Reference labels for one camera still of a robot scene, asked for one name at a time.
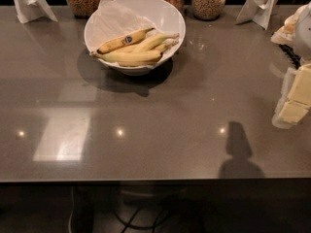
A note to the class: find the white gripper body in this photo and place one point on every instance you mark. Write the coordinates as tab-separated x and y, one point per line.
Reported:
303	33

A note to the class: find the padded gripper finger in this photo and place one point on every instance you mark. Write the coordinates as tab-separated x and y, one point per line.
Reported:
301	89
288	114

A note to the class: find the large front yellow banana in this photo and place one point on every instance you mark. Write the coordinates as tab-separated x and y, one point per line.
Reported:
116	56

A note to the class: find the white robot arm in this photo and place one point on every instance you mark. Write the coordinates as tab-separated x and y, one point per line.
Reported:
296	33

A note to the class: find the small middle yellow banana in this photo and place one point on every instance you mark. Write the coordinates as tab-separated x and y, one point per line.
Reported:
166	45

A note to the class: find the upper right yellow banana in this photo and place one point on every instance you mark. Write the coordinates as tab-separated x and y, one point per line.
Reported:
153	41

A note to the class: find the banana with blue sticker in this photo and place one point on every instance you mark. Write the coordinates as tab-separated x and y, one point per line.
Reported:
124	41

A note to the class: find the black rubber mat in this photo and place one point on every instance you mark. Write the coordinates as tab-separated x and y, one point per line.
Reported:
289	52

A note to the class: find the right white sign stand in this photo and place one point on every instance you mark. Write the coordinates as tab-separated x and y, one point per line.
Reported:
257	11

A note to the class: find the white sign stand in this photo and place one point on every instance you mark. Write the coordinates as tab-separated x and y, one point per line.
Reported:
29	10
257	11

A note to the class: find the right glass jar of grains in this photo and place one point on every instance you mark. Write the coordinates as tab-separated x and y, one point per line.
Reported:
207	9

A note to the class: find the white paper liner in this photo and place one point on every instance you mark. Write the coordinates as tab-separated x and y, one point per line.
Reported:
112	20

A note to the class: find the left white sign stand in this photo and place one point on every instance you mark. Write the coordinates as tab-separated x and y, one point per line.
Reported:
29	10

